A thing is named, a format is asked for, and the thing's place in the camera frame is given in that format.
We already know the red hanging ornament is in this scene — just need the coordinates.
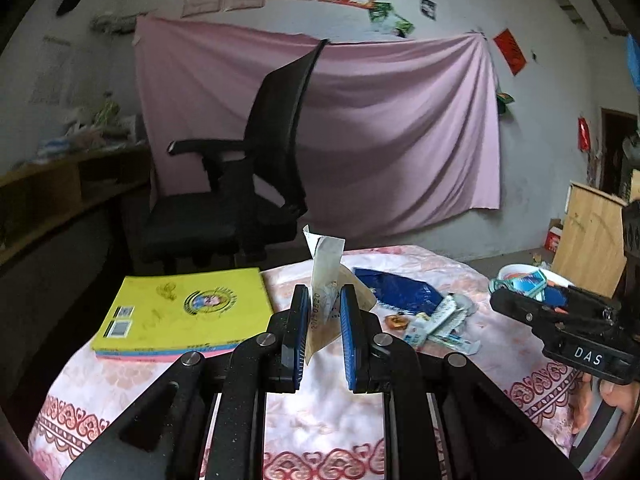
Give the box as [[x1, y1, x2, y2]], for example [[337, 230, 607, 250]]
[[577, 116, 591, 153]]

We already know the pile of papers on desk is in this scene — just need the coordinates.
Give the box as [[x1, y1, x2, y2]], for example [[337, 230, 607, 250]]
[[32, 90, 148, 165]]

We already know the person's right hand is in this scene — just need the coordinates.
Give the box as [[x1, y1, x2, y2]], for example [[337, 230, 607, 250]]
[[569, 374, 640, 436]]

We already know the red paper on wall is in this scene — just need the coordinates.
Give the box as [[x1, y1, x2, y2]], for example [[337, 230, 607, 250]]
[[494, 28, 527, 76]]

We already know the black office chair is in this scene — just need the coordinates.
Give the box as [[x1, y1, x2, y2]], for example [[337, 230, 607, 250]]
[[141, 40, 327, 270]]

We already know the red trash bucket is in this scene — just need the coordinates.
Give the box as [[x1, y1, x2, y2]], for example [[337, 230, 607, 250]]
[[494, 263, 574, 294]]

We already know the red cardboard box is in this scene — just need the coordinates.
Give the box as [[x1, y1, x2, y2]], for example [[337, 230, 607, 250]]
[[544, 219, 563, 254]]

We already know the blue snack bag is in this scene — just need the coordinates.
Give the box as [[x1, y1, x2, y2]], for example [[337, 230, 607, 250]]
[[352, 268, 444, 315]]

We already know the beige transparent wrapper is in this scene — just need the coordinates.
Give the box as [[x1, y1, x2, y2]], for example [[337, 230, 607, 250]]
[[303, 226, 378, 363]]

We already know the small black white photo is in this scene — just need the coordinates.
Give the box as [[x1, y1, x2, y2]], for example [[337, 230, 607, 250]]
[[420, 0, 437, 21]]

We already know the pink hanging sheet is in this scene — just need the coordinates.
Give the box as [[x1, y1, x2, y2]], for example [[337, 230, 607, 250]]
[[134, 18, 500, 240]]

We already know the yellow book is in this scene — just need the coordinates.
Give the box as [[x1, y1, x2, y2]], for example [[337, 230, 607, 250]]
[[91, 269, 272, 362]]

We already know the green poster on wall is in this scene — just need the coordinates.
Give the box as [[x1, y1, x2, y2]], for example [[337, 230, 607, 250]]
[[369, 2, 414, 38]]

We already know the white green wrapper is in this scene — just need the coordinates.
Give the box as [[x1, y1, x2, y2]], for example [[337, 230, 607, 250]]
[[402, 294, 480, 356]]

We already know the wooden cabinet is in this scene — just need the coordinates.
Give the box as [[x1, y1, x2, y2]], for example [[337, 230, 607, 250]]
[[551, 182, 627, 298]]

